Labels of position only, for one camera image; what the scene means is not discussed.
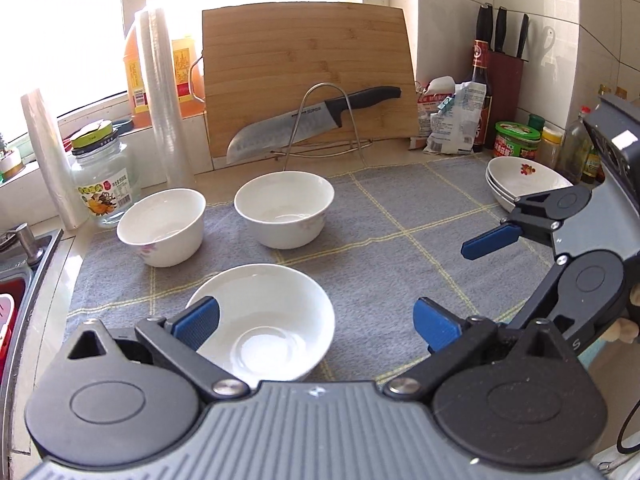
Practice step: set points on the glass jar with green lid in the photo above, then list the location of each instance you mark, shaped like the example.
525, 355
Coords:
102, 185

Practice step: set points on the white floral bowl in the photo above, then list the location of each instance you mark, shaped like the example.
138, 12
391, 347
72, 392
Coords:
282, 220

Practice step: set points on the dark red knife block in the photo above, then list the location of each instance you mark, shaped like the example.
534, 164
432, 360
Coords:
505, 95

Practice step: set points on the tall clear plastic wrap roll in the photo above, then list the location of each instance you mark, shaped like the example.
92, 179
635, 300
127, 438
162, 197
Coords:
162, 100

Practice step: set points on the green-lid seasoning tub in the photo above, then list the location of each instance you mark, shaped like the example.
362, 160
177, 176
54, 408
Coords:
515, 142

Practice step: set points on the blue and white packet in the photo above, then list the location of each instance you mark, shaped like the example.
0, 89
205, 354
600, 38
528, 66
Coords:
457, 120

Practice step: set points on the red and white packet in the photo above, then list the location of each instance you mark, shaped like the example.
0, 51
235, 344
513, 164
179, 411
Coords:
424, 120

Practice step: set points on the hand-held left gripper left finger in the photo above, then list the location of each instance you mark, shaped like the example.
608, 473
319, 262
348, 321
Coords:
197, 324

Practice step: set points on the metal sink knob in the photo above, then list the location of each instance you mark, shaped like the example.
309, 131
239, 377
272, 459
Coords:
20, 242

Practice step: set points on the dark sauce bottle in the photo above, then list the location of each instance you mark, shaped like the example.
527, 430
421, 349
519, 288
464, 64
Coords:
481, 67

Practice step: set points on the orange liquid bottle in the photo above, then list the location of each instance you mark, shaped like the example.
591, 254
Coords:
135, 75

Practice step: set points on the red plastic basin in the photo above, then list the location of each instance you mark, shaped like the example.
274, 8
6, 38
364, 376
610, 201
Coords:
6, 320

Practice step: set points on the yellow-lid spice jar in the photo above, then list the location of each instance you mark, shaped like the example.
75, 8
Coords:
551, 147

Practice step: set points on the grey checked dish mat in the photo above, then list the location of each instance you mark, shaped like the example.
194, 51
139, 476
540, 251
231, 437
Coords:
400, 240

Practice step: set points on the large white fruit-print plate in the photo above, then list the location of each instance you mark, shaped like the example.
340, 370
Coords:
530, 175

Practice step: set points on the bamboo cutting board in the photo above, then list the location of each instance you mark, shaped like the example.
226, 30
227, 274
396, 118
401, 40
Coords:
310, 50

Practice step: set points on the small potted plant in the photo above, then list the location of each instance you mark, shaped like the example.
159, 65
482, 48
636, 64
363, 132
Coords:
9, 162

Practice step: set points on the person's right hand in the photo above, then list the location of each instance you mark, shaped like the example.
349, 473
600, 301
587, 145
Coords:
622, 331

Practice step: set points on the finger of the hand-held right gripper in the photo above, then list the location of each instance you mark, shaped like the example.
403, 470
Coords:
490, 242
545, 295

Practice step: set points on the small green-cap bottle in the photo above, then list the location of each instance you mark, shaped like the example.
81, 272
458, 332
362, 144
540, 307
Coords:
536, 121

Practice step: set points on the steel sink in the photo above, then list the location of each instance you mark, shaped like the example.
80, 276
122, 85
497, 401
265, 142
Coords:
35, 285

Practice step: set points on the clear bottle, red cap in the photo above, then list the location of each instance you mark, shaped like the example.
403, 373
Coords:
577, 150

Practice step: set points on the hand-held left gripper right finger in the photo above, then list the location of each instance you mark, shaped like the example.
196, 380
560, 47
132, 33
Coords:
435, 327

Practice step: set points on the white wall hook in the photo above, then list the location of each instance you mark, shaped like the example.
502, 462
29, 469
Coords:
550, 50

